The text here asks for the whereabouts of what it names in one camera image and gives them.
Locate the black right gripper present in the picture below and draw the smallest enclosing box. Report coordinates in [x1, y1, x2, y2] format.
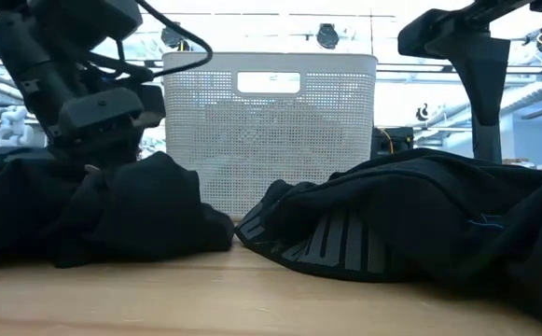
[396, 7, 514, 126]

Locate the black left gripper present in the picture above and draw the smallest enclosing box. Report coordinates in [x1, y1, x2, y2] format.
[49, 86, 167, 160]

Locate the dark grey garment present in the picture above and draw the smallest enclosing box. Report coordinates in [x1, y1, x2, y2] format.
[0, 149, 235, 271]

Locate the black printed garment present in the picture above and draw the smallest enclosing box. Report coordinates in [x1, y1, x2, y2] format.
[235, 147, 542, 328]

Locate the white sculpted figure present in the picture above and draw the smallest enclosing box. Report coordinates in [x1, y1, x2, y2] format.
[0, 105, 35, 148]

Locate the black round ceiling fixture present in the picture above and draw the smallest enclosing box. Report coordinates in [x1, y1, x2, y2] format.
[160, 22, 192, 52]
[315, 22, 340, 51]

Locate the white perforated laundry basket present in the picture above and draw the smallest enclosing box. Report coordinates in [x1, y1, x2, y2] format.
[161, 50, 379, 220]

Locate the black upright post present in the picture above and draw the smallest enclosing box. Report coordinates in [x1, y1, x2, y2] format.
[473, 124, 504, 164]

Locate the black box with yellow wire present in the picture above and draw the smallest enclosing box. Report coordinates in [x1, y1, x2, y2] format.
[371, 125, 415, 159]

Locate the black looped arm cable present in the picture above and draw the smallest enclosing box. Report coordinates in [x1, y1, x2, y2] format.
[88, 0, 215, 80]

